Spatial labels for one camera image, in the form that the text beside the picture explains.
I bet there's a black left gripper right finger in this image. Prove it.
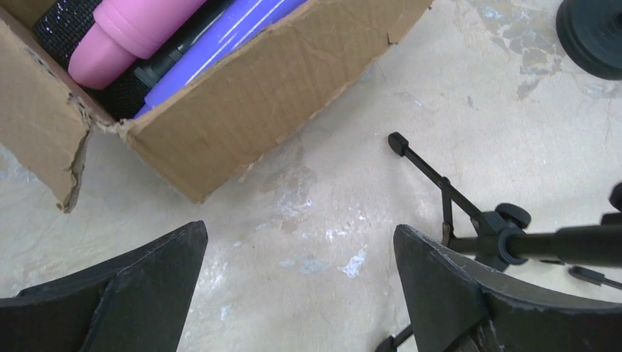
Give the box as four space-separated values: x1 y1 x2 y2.
393 224 621 351

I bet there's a brown cardboard box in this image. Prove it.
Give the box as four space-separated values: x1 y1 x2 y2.
1 1 431 213

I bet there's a pink toy microphone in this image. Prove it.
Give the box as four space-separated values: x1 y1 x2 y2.
67 0 205 90

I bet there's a black tripod microphone stand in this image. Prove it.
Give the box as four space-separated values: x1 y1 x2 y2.
378 132 621 351

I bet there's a black round-base microphone stand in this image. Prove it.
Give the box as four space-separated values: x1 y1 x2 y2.
555 0 621 81

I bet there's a black glitter microphone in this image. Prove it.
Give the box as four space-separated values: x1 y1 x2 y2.
33 0 101 69

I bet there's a purple toy microphone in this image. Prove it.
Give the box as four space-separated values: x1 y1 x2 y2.
134 0 304 118

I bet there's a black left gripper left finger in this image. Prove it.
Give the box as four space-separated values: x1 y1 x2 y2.
1 221 208 351

